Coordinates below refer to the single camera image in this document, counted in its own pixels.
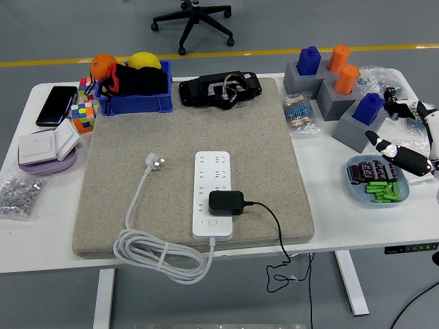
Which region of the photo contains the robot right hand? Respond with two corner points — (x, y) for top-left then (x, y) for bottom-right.
(364, 87), (439, 206)

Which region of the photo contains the black adapter cord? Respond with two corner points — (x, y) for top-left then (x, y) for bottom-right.
(244, 200), (315, 294)

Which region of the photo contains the black plug adapter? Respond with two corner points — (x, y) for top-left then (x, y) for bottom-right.
(208, 190), (246, 217)

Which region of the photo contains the white power strip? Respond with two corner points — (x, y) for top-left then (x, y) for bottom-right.
(191, 151), (233, 242)

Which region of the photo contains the bundle of large black capacitors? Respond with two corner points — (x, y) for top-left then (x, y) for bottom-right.
(383, 87), (412, 121)

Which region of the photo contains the black capacitor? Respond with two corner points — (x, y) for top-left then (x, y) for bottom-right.
(385, 164), (401, 183)
(372, 159), (388, 181)
(348, 164), (364, 186)
(358, 160), (377, 181)

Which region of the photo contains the blue square peg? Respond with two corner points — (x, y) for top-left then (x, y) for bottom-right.
(296, 45), (322, 77)
(352, 92), (385, 127)

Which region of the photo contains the grey foam block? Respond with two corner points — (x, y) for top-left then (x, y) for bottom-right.
(331, 101), (390, 154)
(316, 75), (364, 121)
(283, 60), (332, 101)

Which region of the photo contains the orange cylinder peg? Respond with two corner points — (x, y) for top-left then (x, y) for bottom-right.
(327, 44), (352, 74)
(333, 64), (361, 96)

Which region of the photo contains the light blue tray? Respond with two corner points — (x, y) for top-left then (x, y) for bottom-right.
(345, 154), (412, 209)

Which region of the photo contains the black table control panel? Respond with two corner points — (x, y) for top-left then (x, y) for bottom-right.
(383, 242), (439, 255)

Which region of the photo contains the bag of tan blue resistors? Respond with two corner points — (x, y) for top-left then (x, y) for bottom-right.
(281, 93), (323, 135)

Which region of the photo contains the white table leg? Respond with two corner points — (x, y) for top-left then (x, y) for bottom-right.
(92, 268), (117, 329)
(334, 249), (370, 317)

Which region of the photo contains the open black electronic device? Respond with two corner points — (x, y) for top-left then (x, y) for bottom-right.
(178, 71), (263, 110)

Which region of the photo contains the black office chair base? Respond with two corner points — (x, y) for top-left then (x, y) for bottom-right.
(150, 0), (236, 56)

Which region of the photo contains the grey-brown mat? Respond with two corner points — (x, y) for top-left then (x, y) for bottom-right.
(71, 77), (316, 260)

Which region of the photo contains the yellow lemon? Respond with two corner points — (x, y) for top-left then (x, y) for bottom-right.
(128, 51), (162, 71)

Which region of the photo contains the blue plastic bin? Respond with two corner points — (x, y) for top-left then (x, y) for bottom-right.
(94, 60), (174, 116)

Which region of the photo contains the orange fruit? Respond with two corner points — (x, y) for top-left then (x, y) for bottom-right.
(90, 53), (119, 82)

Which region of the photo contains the colourful puzzle cube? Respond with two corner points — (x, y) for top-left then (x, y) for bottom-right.
(69, 101), (97, 134)
(78, 77), (101, 106)

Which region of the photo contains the black smartphone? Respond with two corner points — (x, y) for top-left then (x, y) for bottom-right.
(35, 85), (79, 127)

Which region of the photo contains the purple round plate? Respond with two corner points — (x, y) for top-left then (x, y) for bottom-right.
(16, 128), (80, 177)

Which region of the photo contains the bag of metal nuts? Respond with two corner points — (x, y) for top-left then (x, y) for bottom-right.
(0, 170), (46, 221)

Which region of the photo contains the black floor cable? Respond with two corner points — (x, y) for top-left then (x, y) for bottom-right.
(390, 280), (439, 329)

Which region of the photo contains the thin black hanging cable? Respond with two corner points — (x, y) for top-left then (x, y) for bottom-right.
(307, 255), (315, 329)

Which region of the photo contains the white power strip cord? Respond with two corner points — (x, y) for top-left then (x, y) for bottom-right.
(112, 152), (217, 284)

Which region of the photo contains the black drawstring pouch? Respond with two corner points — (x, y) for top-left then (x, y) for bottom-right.
(84, 63), (169, 116)

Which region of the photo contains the white wall switch panel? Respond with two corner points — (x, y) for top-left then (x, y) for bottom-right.
(54, 119), (82, 162)
(18, 131), (58, 166)

